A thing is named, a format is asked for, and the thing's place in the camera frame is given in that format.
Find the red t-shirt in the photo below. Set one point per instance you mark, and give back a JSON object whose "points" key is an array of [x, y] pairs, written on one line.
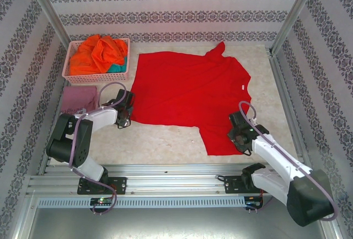
{"points": [[187, 90]]}

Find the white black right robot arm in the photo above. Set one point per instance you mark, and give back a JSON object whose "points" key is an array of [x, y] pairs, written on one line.
{"points": [[275, 153]]}

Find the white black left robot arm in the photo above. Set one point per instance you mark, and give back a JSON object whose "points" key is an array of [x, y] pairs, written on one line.
{"points": [[102, 116]]}

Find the teal t-shirt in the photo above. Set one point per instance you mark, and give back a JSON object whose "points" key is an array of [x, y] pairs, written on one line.
{"points": [[118, 68]]}

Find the pink plastic basket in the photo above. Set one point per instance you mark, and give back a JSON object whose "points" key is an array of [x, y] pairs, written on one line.
{"points": [[96, 79]]}

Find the folded mauve printed t-shirt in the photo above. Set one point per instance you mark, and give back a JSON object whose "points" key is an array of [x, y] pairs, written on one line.
{"points": [[78, 98]]}

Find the orange t-shirt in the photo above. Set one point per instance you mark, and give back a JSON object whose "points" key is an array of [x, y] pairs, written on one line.
{"points": [[99, 54]]}

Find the grey sheet metal tray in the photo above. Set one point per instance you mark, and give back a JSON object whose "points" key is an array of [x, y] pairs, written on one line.
{"points": [[176, 225]]}

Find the aluminium side rail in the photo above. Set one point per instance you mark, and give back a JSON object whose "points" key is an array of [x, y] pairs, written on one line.
{"points": [[286, 103], [52, 128]]}

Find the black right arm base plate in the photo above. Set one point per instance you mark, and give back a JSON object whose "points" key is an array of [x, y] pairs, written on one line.
{"points": [[231, 185]]}

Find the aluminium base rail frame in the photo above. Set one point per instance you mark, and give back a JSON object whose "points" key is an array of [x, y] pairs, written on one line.
{"points": [[176, 179]]}

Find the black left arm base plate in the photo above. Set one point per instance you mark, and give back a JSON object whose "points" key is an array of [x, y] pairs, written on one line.
{"points": [[120, 185]]}

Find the aluminium corner post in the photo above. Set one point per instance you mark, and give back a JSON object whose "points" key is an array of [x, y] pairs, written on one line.
{"points": [[295, 12], [47, 10]]}

